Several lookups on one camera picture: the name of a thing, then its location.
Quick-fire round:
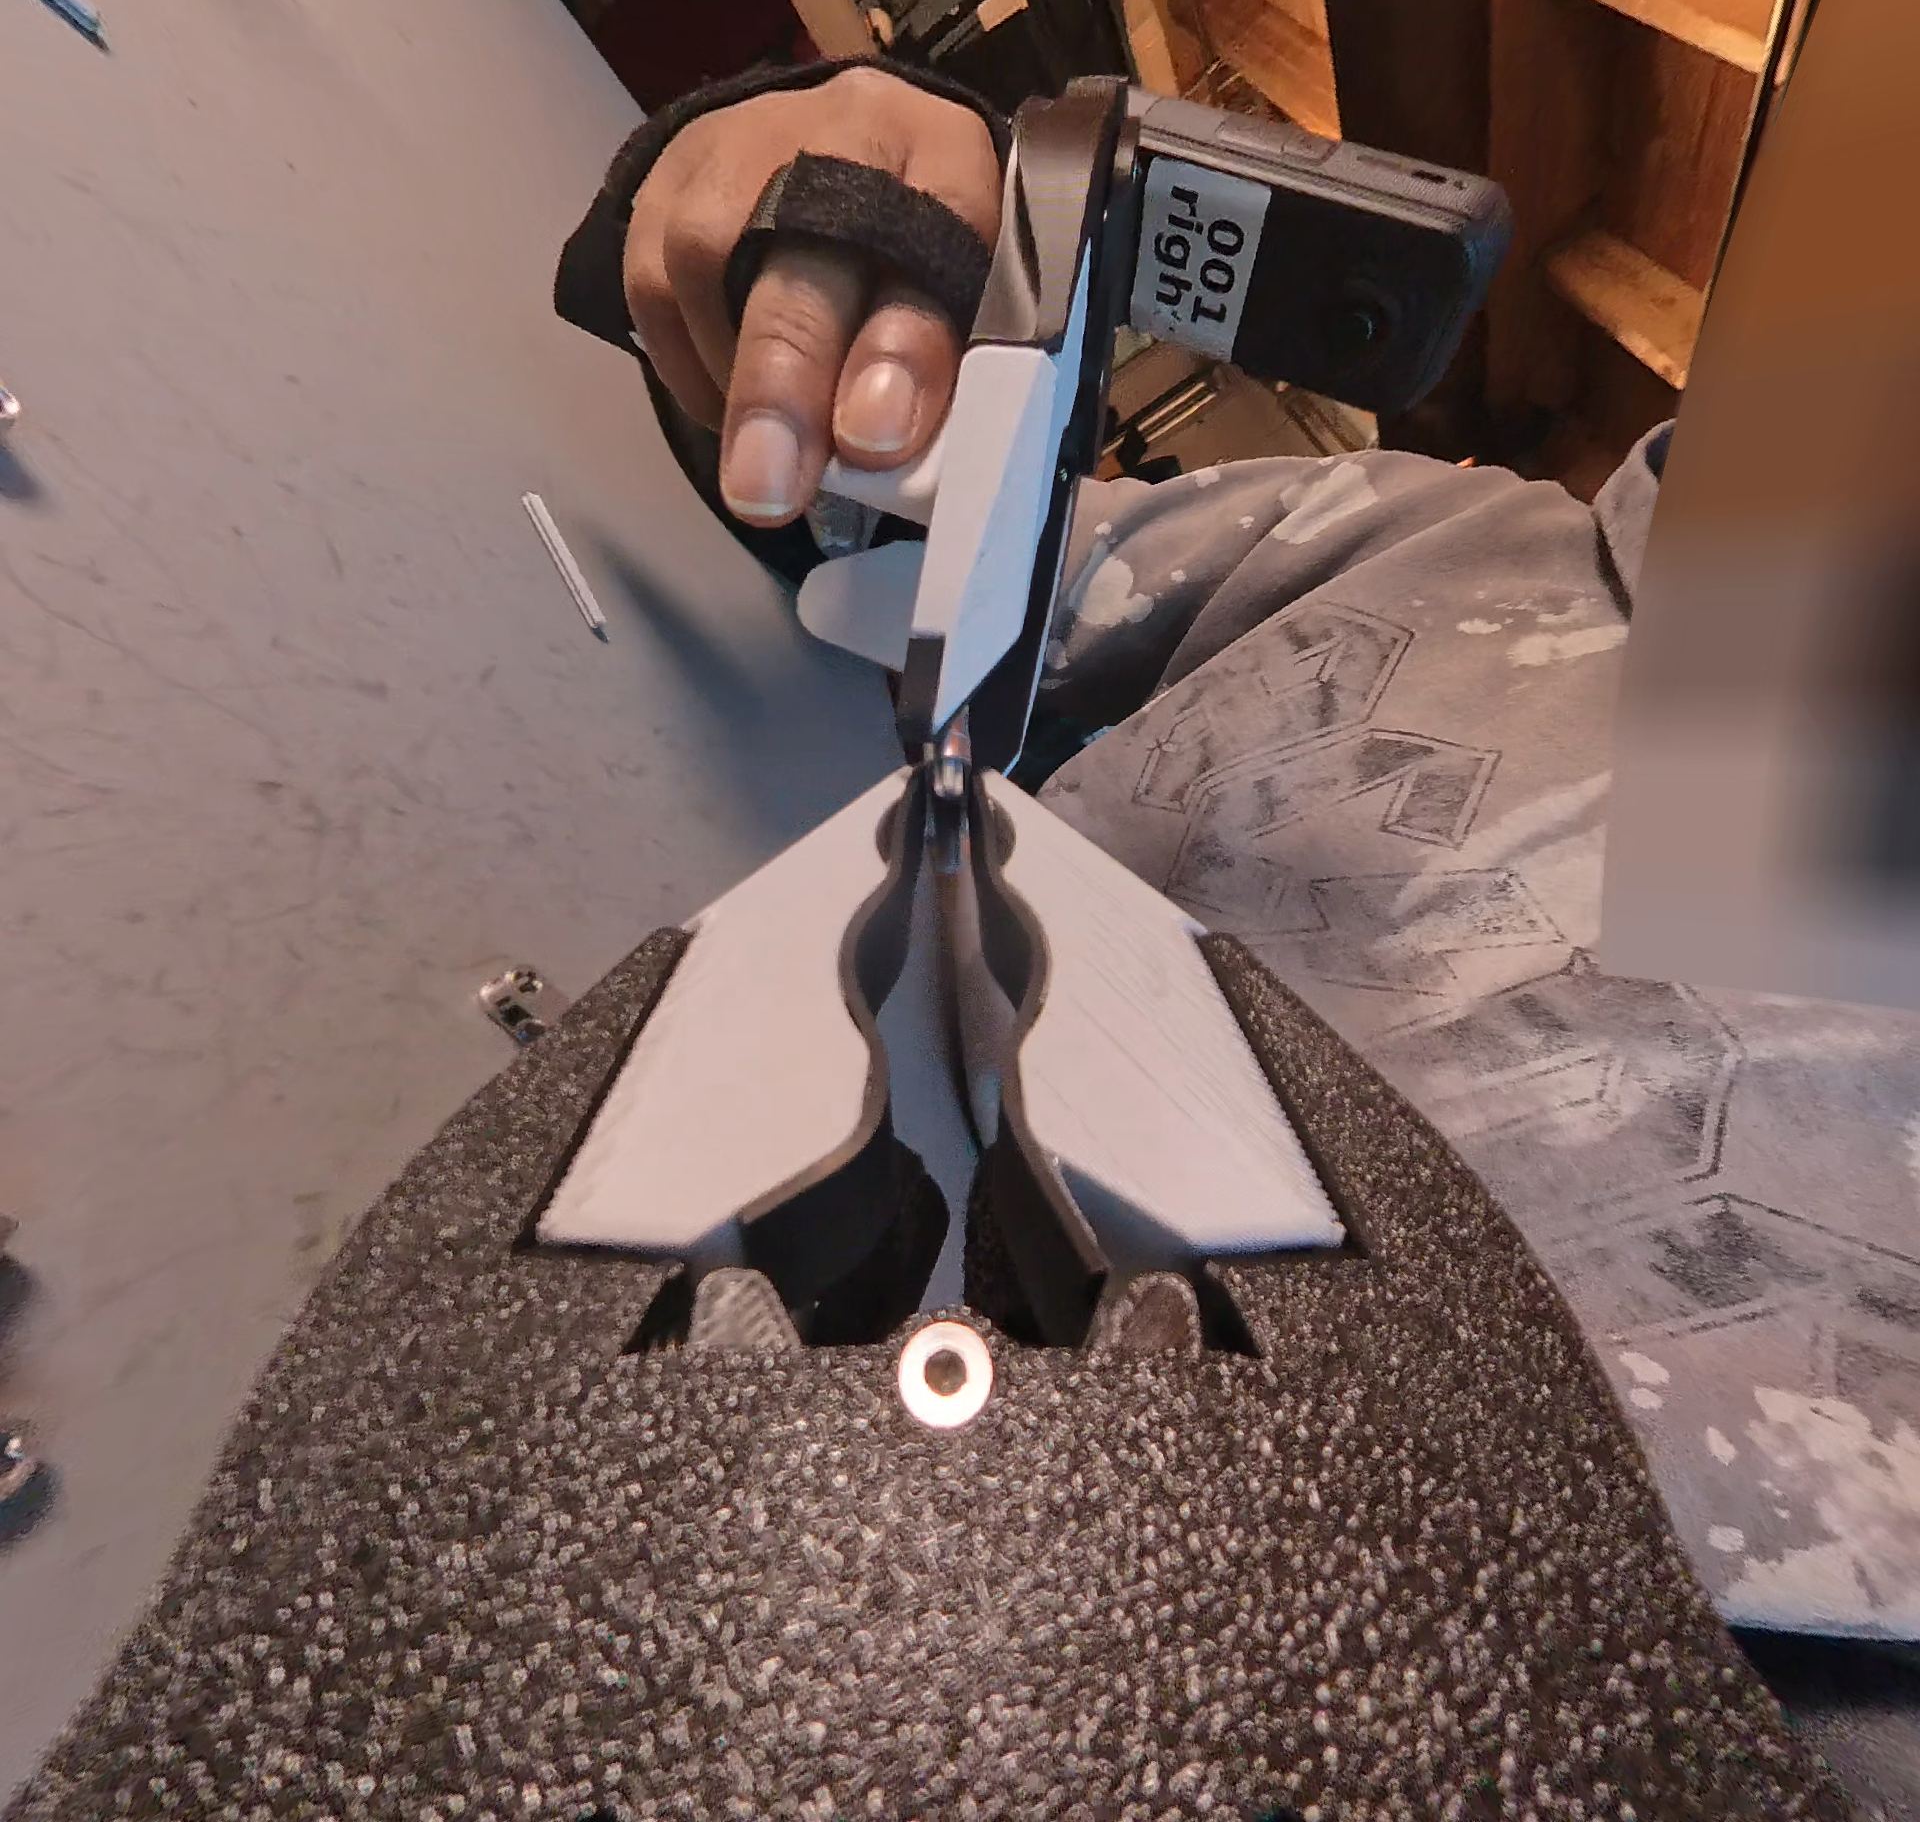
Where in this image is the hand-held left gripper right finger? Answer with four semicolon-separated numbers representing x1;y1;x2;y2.
968;767;1348;1274

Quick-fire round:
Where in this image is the grey cross-hole connector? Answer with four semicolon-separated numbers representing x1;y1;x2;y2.
480;963;571;1047

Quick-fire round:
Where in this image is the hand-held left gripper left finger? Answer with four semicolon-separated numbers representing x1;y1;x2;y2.
535;768;926;1261

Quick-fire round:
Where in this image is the light grey toy axle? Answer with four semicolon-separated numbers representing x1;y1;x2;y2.
521;489;613;641

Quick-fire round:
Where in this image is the grey toy connector piece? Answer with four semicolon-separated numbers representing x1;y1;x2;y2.
918;731;979;885

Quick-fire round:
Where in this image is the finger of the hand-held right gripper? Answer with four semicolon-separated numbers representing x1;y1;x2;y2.
971;334;1106;781
898;345;1063;743

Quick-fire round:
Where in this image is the person's right hand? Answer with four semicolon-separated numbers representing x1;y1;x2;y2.
552;57;1012;527

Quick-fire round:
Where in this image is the person's right forearm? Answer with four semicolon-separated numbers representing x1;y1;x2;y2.
1043;420;1674;803

